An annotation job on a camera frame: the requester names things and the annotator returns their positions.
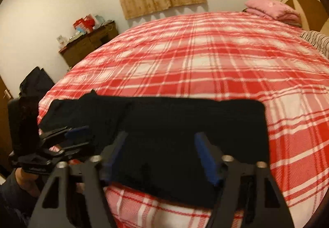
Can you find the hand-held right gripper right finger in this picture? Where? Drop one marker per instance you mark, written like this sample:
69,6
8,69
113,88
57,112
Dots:
207,161

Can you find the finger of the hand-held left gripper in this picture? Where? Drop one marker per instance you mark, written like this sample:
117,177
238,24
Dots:
75,131
77,147

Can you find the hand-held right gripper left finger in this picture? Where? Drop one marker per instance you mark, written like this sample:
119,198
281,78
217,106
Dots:
114,158

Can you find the black pants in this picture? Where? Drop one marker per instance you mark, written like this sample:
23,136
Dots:
167,127

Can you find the person's left forearm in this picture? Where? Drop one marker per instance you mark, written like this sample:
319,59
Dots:
12,197

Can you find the brown wooden door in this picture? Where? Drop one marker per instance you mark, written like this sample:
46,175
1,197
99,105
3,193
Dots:
3,120

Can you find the black bag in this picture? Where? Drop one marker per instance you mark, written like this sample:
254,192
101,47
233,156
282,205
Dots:
36,81

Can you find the brown wooden dresser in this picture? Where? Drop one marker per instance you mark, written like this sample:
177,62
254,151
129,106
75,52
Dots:
82,48

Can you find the white card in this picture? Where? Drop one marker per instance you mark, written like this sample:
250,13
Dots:
61,41

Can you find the red plaid bed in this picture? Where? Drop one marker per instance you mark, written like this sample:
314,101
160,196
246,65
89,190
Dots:
205,63

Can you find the white and teal bag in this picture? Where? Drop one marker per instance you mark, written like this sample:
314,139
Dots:
99,20

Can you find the striped pillow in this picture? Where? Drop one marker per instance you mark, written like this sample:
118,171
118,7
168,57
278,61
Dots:
318,40

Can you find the pink folded blanket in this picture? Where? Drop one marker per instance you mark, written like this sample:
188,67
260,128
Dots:
272,9

